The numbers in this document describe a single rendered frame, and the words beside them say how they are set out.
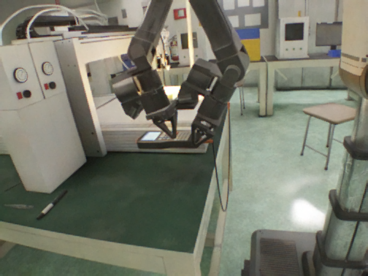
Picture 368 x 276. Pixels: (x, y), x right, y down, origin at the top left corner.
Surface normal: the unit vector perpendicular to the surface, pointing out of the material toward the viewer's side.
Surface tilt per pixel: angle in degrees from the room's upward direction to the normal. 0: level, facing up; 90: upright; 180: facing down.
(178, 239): 0
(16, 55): 90
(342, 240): 90
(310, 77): 90
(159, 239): 0
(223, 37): 95
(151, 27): 59
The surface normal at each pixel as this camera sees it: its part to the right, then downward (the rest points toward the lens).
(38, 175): -0.24, 0.42
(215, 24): -0.33, 0.63
